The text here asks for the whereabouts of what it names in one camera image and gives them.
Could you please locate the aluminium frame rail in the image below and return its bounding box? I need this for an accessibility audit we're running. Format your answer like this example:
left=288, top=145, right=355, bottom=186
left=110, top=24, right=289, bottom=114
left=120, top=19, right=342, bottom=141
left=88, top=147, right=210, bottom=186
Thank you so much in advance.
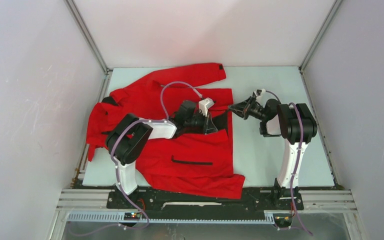
left=56, top=188, right=359, bottom=214

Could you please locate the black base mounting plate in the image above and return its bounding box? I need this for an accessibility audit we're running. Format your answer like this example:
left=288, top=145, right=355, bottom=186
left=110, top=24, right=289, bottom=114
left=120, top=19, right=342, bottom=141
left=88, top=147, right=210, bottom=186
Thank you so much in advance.
left=106, top=187, right=304, bottom=220

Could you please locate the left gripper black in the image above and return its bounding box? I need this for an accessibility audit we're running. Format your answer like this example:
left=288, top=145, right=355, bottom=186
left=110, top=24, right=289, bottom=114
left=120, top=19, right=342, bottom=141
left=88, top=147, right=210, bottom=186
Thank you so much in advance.
left=184, top=109, right=218, bottom=135

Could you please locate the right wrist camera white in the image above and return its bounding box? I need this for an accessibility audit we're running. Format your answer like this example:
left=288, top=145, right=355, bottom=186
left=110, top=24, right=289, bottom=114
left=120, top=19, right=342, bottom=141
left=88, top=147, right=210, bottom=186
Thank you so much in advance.
left=252, top=88, right=266, bottom=103

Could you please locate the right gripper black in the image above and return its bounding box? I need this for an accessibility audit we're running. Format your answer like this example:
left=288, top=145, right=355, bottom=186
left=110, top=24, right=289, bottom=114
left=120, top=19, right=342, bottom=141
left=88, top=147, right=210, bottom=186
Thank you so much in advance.
left=227, top=96, right=268, bottom=122

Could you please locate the grey cable duct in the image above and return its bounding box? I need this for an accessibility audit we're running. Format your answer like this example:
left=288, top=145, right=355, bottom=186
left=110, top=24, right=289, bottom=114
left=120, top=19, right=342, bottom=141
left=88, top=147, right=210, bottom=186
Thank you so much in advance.
left=66, top=211, right=275, bottom=225

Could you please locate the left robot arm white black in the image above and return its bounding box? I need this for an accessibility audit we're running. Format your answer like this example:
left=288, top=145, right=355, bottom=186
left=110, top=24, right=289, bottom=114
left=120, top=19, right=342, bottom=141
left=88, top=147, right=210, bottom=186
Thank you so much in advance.
left=105, top=97, right=218, bottom=208

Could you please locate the red zip jacket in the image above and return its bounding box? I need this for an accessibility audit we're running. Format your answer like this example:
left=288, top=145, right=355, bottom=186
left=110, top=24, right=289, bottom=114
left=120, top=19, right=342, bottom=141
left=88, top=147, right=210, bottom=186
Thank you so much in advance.
left=86, top=62, right=245, bottom=200

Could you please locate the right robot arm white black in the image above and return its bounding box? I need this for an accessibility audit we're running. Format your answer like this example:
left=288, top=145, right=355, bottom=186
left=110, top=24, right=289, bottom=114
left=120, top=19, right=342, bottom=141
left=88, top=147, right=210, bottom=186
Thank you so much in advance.
left=228, top=95, right=318, bottom=209

